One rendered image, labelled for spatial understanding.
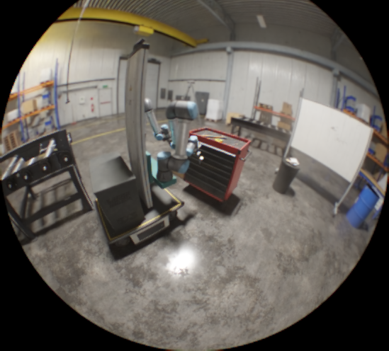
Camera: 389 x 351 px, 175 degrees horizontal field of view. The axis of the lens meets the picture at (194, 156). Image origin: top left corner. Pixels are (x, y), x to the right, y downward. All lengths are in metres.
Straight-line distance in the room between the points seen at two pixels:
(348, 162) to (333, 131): 0.73
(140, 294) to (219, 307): 0.71
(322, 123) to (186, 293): 3.48
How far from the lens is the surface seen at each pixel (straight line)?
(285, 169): 2.47
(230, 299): 1.48
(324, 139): 3.19
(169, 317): 1.42
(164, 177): 1.07
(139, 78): 0.92
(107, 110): 10.93
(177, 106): 0.89
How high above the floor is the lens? 1.40
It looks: 27 degrees down
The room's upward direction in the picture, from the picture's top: 6 degrees clockwise
